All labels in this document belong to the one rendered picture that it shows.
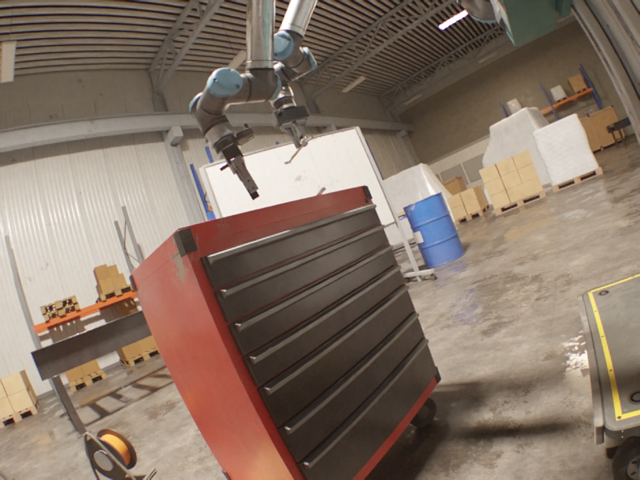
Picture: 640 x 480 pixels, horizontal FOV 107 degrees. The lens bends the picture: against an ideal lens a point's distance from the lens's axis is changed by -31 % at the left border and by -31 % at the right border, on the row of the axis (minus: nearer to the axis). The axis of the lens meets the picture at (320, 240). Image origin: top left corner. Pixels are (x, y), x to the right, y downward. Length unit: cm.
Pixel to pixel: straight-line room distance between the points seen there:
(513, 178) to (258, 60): 693
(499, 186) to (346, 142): 446
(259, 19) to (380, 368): 108
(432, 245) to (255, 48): 379
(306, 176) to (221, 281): 295
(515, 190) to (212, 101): 706
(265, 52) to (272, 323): 75
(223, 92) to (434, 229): 379
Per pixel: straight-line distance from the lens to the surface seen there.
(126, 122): 1006
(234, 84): 98
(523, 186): 763
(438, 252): 449
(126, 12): 1031
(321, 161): 373
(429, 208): 445
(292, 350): 80
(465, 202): 916
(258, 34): 107
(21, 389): 659
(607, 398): 77
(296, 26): 122
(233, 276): 74
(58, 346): 362
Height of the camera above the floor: 80
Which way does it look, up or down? 1 degrees up
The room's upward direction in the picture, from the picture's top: 22 degrees counter-clockwise
